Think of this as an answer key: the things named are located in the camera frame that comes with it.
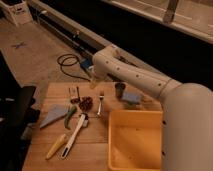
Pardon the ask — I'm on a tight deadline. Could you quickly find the dark small cup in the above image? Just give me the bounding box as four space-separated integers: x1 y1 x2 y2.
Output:
115 82 126 99

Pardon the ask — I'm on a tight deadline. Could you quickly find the white long-handled brush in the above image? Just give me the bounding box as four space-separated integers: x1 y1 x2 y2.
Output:
61 113 88 159

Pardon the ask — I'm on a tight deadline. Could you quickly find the black cable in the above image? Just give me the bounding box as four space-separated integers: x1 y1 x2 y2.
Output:
56 53 93 83

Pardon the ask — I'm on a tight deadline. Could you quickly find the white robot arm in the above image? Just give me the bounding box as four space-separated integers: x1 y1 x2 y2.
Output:
92 45 213 171

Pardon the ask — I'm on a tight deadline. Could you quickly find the silver fork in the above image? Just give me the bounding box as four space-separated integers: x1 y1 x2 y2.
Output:
97 91 104 116

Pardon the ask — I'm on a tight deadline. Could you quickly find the yellow plastic tray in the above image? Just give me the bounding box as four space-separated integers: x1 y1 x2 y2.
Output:
108 110 162 171

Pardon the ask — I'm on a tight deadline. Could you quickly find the wooden board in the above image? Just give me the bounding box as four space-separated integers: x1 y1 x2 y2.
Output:
22 82 161 171

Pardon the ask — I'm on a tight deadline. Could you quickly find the brown pine cone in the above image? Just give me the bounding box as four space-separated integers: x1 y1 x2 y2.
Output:
79 97 93 111

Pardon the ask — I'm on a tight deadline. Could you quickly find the blue-grey cloth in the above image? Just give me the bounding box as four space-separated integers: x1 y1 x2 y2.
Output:
40 105 68 129

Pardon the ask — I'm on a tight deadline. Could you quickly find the blue black power device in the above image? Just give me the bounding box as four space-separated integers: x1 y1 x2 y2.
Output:
80 59 93 71

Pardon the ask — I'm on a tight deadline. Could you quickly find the green pepper toy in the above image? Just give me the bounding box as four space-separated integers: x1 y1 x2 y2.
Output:
64 105 77 130

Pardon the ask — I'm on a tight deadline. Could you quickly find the black chair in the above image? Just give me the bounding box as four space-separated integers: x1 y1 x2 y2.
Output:
0 85 41 171

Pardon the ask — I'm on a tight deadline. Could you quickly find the white box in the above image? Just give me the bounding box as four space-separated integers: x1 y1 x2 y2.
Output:
0 0 33 27

